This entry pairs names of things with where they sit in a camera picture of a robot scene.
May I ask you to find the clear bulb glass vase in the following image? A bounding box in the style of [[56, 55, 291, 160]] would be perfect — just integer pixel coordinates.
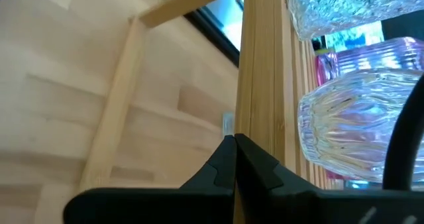
[[297, 68, 424, 184]]

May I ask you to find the wooden slatted shelf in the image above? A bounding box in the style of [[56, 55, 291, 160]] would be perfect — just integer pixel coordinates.
[[79, 0, 345, 224]]

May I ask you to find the clear square glass vase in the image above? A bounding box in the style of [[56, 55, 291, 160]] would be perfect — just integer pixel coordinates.
[[221, 111, 236, 138]]

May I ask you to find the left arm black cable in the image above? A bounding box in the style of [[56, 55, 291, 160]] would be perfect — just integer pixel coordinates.
[[382, 73, 424, 191]]

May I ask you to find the clear textured bottle vase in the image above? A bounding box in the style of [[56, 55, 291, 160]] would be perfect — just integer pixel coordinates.
[[285, 0, 424, 42]]

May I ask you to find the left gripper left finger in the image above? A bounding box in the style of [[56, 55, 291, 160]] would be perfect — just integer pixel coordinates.
[[62, 135, 238, 224]]

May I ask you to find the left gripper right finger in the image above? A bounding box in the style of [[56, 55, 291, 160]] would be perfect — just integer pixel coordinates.
[[234, 133, 424, 224]]

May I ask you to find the pink ribbed bottle vase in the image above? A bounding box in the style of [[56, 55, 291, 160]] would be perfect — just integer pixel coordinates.
[[314, 36, 424, 87]]

